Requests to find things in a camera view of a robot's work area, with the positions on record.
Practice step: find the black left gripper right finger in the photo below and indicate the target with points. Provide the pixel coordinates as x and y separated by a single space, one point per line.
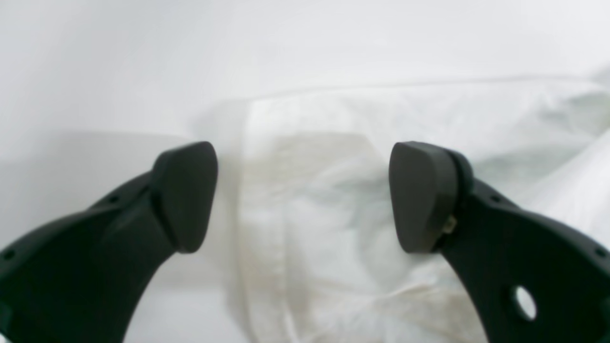
530 278

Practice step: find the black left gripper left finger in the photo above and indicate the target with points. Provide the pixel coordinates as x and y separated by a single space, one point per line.
79 279

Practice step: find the white graphic T-shirt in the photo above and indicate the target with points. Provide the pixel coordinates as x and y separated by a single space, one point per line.
302 229

